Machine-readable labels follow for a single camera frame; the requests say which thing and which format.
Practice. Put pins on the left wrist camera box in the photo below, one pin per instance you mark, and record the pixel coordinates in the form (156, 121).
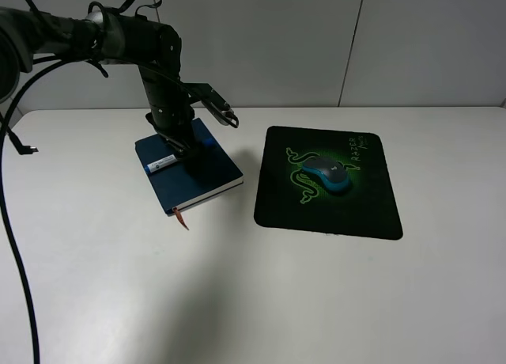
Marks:
(217, 106)

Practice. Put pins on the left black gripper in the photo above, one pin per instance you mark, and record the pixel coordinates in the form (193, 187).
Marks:
(171, 117)

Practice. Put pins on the black green Razer mouse pad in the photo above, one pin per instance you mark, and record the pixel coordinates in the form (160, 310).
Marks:
(288, 199)

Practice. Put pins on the blue and white marker pen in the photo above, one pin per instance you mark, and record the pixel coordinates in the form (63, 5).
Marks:
(169, 160)

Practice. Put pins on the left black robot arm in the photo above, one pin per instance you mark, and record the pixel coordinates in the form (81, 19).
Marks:
(35, 44)

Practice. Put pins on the black teal wireless mouse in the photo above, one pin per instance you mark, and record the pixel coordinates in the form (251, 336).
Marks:
(328, 173)

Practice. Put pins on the blue hardcover notebook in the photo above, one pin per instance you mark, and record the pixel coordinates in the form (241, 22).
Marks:
(182, 182)

